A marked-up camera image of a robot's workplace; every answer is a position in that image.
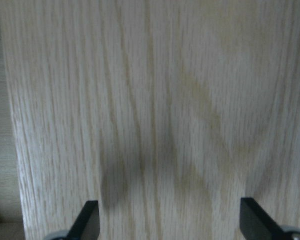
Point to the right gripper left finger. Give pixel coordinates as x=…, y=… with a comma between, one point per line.
x=87, y=225

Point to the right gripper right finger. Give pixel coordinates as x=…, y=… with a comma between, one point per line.
x=256, y=224

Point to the wooden drawer cabinet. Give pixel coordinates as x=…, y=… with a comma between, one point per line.
x=167, y=112

